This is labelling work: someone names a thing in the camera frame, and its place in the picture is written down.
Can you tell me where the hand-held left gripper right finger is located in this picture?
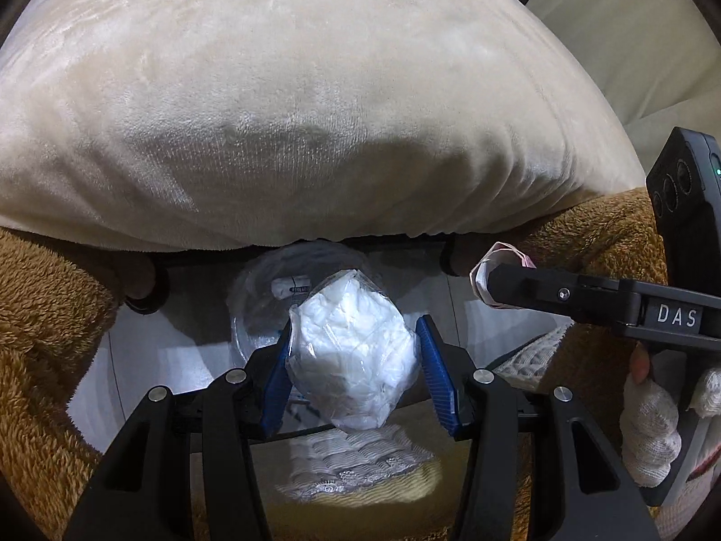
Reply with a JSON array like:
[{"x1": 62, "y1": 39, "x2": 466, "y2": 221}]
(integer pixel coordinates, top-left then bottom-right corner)
[{"x1": 415, "y1": 316, "x2": 660, "y2": 541}]

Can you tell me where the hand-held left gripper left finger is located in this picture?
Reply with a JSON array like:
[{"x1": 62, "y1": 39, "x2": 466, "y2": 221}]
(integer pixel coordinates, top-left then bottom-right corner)
[{"x1": 62, "y1": 321, "x2": 294, "y2": 541}]

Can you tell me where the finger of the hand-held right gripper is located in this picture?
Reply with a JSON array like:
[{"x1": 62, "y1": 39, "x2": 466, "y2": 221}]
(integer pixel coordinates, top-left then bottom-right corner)
[{"x1": 486, "y1": 264, "x2": 644, "y2": 328}]

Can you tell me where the pink paper packet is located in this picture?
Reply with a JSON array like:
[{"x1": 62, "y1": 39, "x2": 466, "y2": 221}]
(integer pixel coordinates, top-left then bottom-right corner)
[{"x1": 469, "y1": 241, "x2": 536, "y2": 311}]

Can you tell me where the clear plastic trash bin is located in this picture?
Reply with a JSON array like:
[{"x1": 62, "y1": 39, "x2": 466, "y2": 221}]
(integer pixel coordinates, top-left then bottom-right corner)
[{"x1": 228, "y1": 239, "x2": 384, "y2": 407}]

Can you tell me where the white tissue plastic bag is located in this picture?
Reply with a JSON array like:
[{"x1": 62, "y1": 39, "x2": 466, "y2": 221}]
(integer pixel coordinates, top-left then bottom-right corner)
[{"x1": 285, "y1": 269, "x2": 422, "y2": 432}]

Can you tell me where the person's right hand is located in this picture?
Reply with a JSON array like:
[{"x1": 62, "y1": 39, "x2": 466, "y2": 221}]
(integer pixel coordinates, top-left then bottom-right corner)
[{"x1": 618, "y1": 344, "x2": 721, "y2": 488}]

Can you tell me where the white quilted slipper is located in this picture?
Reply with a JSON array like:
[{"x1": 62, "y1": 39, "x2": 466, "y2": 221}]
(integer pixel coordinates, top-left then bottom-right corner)
[
  {"x1": 496, "y1": 324, "x2": 575, "y2": 390},
  {"x1": 265, "y1": 422, "x2": 468, "y2": 541}
]

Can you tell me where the cream curtain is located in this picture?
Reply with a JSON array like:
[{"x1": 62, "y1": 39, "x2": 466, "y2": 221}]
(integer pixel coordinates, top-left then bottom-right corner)
[{"x1": 524, "y1": 0, "x2": 721, "y2": 193}]

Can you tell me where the beige fleece bed blanket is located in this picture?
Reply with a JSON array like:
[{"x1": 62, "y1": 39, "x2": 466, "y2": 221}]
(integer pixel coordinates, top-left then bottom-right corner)
[{"x1": 0, "y1": 0, "x2": 648, "y2": 252}]

